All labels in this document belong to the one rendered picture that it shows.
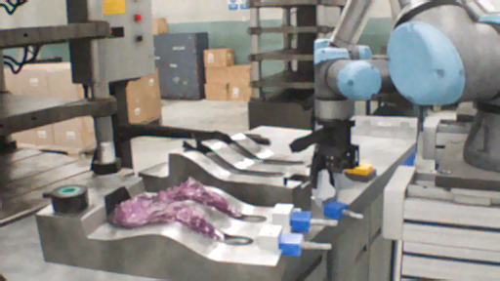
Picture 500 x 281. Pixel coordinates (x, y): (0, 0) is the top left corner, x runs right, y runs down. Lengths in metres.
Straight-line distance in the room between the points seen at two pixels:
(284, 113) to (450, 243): 4.44
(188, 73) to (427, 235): 7.43
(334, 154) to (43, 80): 4.30
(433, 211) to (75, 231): 0.67
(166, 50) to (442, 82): 7.73
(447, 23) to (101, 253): 0.74
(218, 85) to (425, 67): 7.39
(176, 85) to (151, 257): 7.37
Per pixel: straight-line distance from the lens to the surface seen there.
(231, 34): 8.25
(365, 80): 0.94
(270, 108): 5.22
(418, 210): 0.80
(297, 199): 1.14
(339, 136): 1.07
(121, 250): 0.96
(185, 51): 8.10
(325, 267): 1.36
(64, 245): 1.04
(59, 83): 5.00
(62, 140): 5.10
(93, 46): 1.61
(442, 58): 0.64
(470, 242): 0.82
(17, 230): 1.29
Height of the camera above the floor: 1.26
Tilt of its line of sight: 13 degrees down
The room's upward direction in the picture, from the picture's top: 1 degrees counter-clockwise
